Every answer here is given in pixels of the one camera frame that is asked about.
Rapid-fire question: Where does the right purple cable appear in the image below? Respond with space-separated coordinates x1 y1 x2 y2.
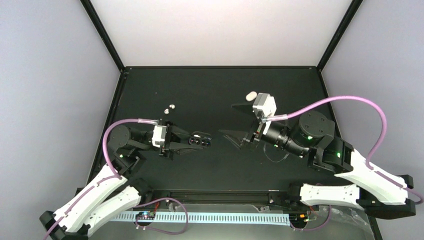
261 95 424 204

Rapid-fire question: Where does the light blue cable duct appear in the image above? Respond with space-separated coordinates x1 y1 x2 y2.
112 211 291 226

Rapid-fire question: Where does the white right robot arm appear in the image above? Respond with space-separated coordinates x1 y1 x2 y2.
222 110 416 220

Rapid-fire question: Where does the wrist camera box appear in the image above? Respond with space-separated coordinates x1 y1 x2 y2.
252 92 277 123
151 125 167 148

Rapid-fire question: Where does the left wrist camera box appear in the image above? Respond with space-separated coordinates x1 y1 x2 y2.
151 125 167 148

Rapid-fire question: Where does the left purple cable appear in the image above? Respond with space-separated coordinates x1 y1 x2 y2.
43 118 160 240

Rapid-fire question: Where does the purple cable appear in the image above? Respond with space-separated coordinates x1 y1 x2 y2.
43 118 160 240
261 95 424 204

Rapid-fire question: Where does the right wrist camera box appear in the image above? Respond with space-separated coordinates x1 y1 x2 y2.
252 92 277 123

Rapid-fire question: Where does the black earbud charging case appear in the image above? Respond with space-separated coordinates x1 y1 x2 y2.
188 131 212 147

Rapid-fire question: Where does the white earbud charging case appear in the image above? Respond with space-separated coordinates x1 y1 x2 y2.
245 91 258 102

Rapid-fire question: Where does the black frame post right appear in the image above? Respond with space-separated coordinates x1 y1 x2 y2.
316 0 363 73

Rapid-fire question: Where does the black frame post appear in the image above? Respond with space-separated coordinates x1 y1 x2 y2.
316 0 363 73
80 0 125 72

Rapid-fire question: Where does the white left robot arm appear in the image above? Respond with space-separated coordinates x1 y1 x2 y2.
39 118 212 240

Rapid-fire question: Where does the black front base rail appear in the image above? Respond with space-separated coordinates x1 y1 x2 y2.
151 189 290 205

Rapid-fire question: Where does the black frame post left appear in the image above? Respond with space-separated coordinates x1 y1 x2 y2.
80 0 125 72

